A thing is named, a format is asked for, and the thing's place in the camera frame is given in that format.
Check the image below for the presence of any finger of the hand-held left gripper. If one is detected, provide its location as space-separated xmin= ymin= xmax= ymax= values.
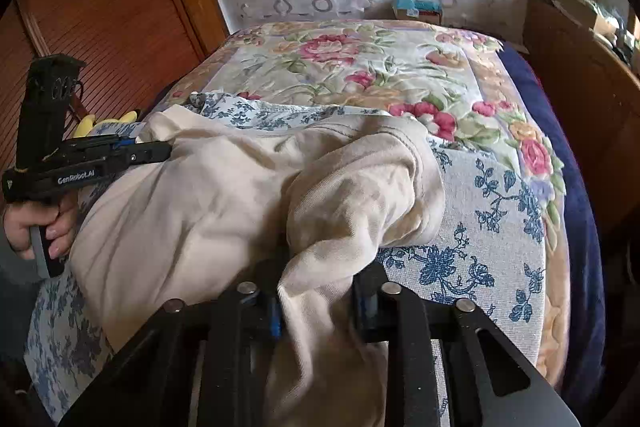
xmin=105 ymin=142 xmax=173 ymax=168
xmin=75 ymin=134 xmax=143 ymax=152

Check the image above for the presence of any wooden wardrobe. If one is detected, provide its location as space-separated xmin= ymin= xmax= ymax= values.
xmin=0 ymin=0 xmax=228 ymax=188

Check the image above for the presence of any open cardboard box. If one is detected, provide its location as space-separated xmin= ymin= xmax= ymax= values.
xmin=555 ymin=0 xmax=620 ymax=36

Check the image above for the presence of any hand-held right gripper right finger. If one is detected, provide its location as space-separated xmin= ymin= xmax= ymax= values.
xmin=352 ymin=264 xmax=581 ymax=427

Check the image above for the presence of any person's left forearm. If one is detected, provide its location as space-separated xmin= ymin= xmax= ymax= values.
xmin=0 ymin=232 xmax=42 ymax=288

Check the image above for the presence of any person's dark clothing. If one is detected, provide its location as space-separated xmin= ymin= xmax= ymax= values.
xmin=0 ymin=352 xmax=56 ymax=427

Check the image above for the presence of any beige printed t-shirt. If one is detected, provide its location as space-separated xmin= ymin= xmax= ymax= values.
xmin=67 ymin=106 xmax=447 ymax=427

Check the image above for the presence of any navy blue blanket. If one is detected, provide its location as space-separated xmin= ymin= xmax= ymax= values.
xmin=500 ymin=39 xmax=608 ymax=418

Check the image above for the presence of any person's left hand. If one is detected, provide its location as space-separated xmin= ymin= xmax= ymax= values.
xmin=2 ymin=194 xmax=81 ymax=260

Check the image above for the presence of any yellow plush toy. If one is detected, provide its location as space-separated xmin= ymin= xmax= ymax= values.
xmin=72 ymin=109 xmax=142 ymax=138

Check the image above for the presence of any blue box at bedhead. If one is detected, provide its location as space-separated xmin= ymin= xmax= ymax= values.
xmin=391 ymin=0 xmax=443 ymax=25

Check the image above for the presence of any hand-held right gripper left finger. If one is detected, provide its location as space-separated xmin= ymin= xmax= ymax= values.
xmin=60 ymin=259 xmax=286 ymax=427

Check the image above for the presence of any wooden side cabinet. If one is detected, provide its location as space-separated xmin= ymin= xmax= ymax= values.
xmin=522 ymin=0 xmax=640 ymax=228

